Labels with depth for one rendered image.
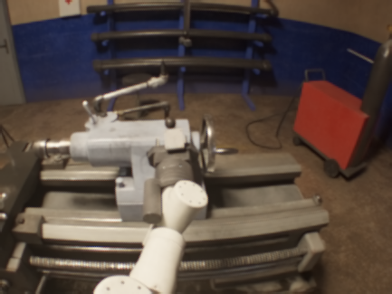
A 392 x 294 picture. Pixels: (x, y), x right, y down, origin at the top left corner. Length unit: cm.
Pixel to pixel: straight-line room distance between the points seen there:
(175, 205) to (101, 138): 52
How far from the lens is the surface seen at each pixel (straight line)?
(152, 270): 38
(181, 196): 47
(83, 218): 112
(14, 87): 477
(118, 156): 94
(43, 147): 107
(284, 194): 141
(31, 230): 111
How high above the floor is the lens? 165
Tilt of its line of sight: 35 degrees down
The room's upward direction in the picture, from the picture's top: 3 degrees clockwise
